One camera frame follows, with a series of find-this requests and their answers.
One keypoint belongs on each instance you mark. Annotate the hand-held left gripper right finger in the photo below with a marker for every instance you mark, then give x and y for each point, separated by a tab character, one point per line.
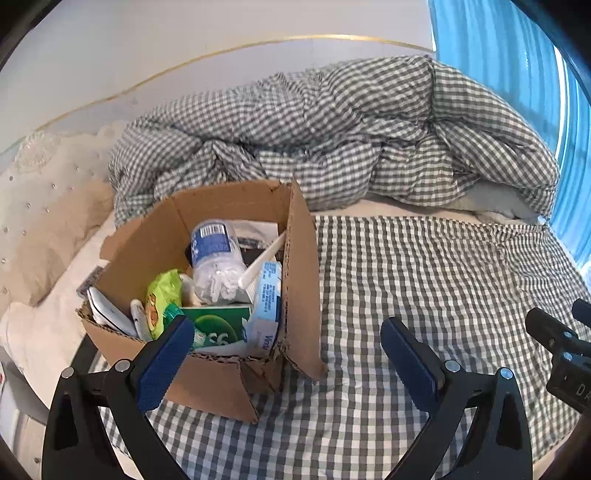
406	360

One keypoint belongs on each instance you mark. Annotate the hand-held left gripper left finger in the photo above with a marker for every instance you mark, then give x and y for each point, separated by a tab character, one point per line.
166	360

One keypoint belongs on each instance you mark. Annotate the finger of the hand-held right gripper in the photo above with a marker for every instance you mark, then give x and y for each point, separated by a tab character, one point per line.
582	308
549	327

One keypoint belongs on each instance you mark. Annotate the brown cardboard box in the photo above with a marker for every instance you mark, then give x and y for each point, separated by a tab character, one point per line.
207	383

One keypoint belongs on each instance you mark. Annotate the white ointment tube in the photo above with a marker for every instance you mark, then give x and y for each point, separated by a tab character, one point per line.
138	318

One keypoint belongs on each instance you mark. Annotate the green and white medicine box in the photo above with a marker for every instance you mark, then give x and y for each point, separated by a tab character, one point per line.
217	323

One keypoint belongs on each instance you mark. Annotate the light green snack bag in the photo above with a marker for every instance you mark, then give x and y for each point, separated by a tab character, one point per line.
164	290

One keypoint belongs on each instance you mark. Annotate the white pouch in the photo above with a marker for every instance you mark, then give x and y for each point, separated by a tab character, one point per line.
108	314

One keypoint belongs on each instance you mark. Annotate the clear cotton swab jar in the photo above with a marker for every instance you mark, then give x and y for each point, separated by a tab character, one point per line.
214	258

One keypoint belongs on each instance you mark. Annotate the blue and white tissue pack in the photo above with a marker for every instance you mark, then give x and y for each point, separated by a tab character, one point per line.
268	300

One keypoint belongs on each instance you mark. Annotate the white flexible strip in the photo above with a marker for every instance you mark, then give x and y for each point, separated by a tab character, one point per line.
263	261

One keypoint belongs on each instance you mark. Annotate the grey checkered bed sheet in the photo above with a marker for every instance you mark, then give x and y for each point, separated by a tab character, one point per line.
415	277

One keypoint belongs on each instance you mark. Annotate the white pillow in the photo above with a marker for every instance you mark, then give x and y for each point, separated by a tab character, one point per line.
41	332

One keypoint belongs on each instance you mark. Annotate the grey pillow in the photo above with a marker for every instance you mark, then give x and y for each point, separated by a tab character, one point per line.
489	201

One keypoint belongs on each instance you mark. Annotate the beige tufted headboard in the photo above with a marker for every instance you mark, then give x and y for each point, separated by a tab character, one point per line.
46	207

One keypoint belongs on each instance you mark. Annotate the grey checkered duvet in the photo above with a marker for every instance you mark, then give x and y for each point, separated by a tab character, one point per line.
346	129

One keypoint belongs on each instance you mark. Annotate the blue curtain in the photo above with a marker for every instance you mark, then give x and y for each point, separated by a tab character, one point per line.
485	32

